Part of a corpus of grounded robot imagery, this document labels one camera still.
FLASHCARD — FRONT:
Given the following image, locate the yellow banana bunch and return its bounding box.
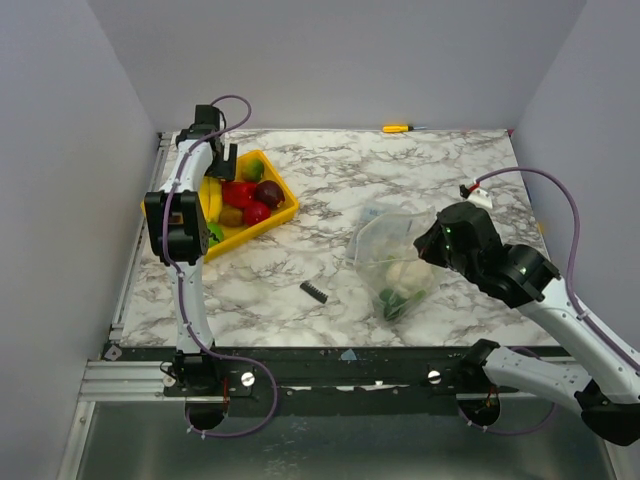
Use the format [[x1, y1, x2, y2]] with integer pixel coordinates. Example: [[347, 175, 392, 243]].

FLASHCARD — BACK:
[[199, 176, 223, 223]]

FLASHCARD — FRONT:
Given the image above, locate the red bell pepper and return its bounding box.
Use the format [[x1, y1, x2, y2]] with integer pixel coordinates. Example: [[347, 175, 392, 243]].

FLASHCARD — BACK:
[[222, 182, 257, 209]]

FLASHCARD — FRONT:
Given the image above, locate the white cauliflower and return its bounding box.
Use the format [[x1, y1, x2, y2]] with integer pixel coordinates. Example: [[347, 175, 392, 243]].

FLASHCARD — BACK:
[[385, 260, 436, 298]]

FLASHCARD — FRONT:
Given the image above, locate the clear zip top bag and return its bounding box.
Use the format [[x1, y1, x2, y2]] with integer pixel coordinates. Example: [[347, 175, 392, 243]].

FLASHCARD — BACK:
[[352, 208, 444, 323]]

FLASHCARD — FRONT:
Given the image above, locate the green bell pepper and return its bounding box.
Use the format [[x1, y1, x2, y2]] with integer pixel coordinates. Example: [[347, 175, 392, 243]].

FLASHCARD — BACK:
[[378, 288, 415, 322]]

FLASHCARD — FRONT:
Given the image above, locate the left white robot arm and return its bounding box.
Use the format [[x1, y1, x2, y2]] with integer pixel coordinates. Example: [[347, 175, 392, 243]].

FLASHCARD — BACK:
[[143, 104, 237, 395]]

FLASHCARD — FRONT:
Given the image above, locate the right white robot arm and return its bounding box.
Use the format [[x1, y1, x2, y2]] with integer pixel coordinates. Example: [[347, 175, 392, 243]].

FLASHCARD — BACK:
[[413, 202, 639, 446]]

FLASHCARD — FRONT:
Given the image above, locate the green yellow mango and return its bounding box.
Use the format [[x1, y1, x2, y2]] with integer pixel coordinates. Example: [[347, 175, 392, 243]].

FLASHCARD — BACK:
[[241, 158, 265, 183]]

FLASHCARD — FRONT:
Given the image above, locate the dark purple plum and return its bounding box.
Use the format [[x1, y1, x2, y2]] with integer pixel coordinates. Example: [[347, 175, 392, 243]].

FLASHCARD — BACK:
[[254, 180, 285, 210]]

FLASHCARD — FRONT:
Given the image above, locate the brown kiwi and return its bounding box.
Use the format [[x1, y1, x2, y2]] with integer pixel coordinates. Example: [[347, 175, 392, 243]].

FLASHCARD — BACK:
[[218, 205, 245, 228]]

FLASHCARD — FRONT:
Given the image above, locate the clear plastic screw box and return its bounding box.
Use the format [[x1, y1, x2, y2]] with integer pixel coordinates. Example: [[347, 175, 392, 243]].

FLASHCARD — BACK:
[[345, 202, 414, 266]]

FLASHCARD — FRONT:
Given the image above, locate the red apple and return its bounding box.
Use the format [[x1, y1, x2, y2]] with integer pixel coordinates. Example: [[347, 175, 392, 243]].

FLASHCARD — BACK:
[[243, 201, 271, 226]]

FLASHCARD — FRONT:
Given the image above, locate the green ball black squiggle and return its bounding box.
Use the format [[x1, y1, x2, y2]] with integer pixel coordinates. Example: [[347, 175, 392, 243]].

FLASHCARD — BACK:
[[207, 222, 225, 248]]

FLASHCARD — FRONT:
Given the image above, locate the yellow plastic tray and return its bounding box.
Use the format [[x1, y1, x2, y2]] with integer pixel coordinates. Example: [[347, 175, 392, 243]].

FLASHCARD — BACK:
[[141, 145, 299, 262]]

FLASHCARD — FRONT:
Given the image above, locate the yellow screwdriver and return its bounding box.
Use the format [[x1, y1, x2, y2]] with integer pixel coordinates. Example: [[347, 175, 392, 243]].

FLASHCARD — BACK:
[[381, 124, 428, 134]]

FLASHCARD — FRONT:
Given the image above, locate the black comb-like part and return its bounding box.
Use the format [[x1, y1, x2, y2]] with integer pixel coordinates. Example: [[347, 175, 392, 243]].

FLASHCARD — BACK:
[[299, 281, 328, 304]]

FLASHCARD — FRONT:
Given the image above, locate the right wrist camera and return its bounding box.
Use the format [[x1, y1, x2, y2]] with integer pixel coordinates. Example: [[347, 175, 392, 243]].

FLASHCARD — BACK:
[[459, 183, 493, 211]]

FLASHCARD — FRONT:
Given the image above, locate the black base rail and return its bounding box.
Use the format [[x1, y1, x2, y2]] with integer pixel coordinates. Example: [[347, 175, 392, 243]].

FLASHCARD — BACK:
[[102, 342, 541, 419]]

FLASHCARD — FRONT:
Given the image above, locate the aluminium extrusion frame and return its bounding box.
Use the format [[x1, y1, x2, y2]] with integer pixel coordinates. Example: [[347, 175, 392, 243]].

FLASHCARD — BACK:
[[54, 132, 231, 480]]

